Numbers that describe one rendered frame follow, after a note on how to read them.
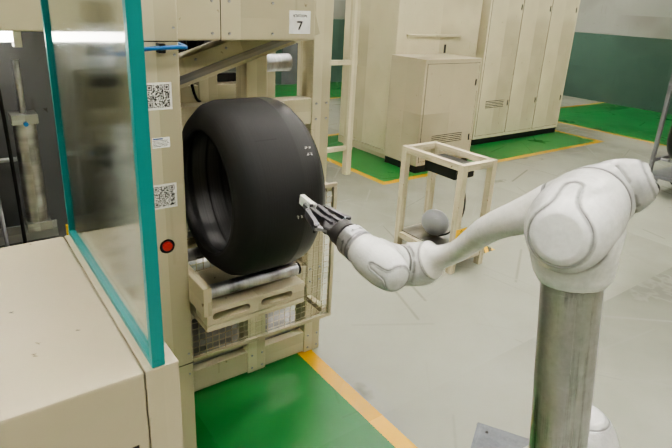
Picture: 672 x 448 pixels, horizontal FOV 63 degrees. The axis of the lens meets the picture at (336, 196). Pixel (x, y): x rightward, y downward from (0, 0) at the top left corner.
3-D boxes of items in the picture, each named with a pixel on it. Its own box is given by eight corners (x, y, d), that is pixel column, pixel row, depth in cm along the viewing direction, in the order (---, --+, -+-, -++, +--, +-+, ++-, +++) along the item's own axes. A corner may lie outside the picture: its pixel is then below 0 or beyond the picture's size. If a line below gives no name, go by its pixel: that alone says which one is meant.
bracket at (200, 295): (204, 318, 166) (203, 289, 163) (159, 266, 196) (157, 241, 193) (214, 315, 168) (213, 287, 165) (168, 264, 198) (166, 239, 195)
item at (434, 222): (450, 274, 386) (464, 166, 359) (393, 243, 431) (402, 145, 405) (482, 263, 406) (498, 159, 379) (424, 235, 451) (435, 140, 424)
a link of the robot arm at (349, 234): (349, 236, 138) (336, 225, 142) (344, 266, 142) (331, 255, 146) (377, 229, 143) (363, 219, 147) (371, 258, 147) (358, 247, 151)
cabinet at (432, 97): (415, 174, 613) (426, 59, 571) (382, 161, 655) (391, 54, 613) (468, 163, 664) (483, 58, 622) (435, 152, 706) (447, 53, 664)
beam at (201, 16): (151, 41, 169) (148, -12, 164) (127, 34, 188) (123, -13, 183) (315, 41, 203) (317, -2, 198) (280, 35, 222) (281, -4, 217)
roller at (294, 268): (205, 303, 171) (207, 294, 168) (199, 292, 173) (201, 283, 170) (299, 276, 190) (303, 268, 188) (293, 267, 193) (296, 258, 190)
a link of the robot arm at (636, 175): (551, 169, 112) (530, 184, 101) (646, 136, 100) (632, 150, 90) (577, 228, 112) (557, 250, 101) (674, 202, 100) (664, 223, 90)
